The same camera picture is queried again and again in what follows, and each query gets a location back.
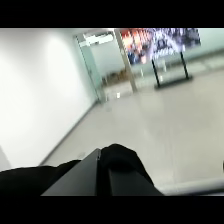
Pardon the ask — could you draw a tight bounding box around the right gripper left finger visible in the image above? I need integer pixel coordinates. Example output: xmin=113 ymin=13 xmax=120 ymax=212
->
xmin=41 ymin=148 xmax=102 ymax=197

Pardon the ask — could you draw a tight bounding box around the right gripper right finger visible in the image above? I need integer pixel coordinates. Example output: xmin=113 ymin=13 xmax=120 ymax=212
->
xmin=107 ymin=168 xmax=164 ymax=197

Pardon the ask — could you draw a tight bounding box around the black T-shirt with white print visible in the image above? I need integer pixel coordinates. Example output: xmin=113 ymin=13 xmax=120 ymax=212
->
xmin=0 ymin=143 xmax=158 ymax=197

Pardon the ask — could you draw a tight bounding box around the display screen on stand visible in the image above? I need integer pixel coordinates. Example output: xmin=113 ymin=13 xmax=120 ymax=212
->
xmin=119 ymin=28 xmax=203 ymax=90

